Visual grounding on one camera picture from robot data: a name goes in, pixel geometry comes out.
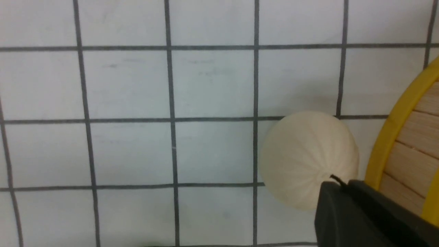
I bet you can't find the bamboo steamer tray yellow rim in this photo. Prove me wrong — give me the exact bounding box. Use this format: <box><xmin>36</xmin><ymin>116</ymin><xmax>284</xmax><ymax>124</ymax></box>
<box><xmin>364</xmin><ymin>58</ymin><xmax>439</xmax><ymax>226</ymax></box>

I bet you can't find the black cable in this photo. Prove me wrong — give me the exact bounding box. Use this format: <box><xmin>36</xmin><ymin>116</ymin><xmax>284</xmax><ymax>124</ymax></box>
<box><xmin>330</xmin><ymin>174</ymin><xmax>347</xmax><ymax>187</ymax></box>

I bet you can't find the beige bun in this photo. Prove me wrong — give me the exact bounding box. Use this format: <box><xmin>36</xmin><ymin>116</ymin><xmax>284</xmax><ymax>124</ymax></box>
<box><xmin>259</xmin><ymin>111</ymin><xmax>359</xmax><ymax>211</ymax></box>

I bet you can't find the white grid tablecloth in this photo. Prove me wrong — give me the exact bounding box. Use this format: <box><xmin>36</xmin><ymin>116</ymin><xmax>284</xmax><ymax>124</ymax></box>
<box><xmin>1</xmin><ymin>0</ymin><xmax>438</xmax><ymax>247</ymax></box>

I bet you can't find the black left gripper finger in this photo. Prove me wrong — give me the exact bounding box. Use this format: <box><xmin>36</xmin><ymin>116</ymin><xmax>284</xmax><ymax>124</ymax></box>
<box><xmin>314</xmin><ymin>181</ymin><xmax>439</xmax><ymax>247</ymax></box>

